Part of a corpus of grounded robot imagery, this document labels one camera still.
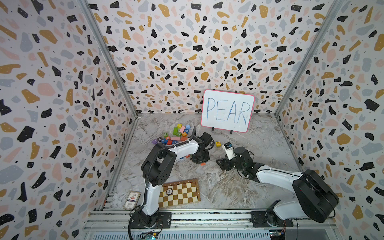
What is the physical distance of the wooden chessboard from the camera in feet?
2.57

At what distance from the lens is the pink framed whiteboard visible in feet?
3.43

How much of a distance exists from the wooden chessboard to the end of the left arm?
117 millimetres

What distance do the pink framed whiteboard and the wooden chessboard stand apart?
1.50ft

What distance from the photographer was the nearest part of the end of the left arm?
2.38ft

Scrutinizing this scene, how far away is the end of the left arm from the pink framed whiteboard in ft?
0.96
